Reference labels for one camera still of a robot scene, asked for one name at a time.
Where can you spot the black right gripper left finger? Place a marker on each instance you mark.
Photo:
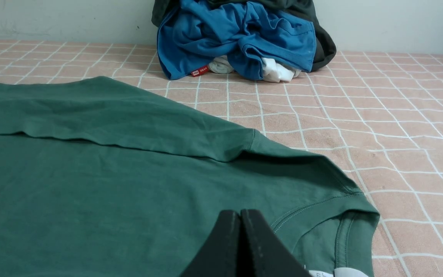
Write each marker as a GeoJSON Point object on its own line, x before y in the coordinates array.
{"type": "Point", "coordinates": [218, 255]}

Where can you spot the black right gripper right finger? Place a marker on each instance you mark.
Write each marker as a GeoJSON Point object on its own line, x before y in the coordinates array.
{"type": "Point", "coordinates": [270, 258]}

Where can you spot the green long-sleeve top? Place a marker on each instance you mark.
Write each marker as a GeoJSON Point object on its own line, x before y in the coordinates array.
{"type": "Point", "coordinates": [99, 178]}

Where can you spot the pink checkered table cloth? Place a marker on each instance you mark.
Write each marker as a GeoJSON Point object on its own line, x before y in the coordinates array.
{"type": "Point", "coordinates": [378, 116]}

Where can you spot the blue crumpled garment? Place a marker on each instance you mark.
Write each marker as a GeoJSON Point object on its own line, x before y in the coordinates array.
{"type": "Point", "coordinates": [192, 34]}

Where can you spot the dark grey crumpled garment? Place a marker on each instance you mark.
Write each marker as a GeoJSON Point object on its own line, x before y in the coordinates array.
{"type": "Point", "coordinates": [304, 9]}

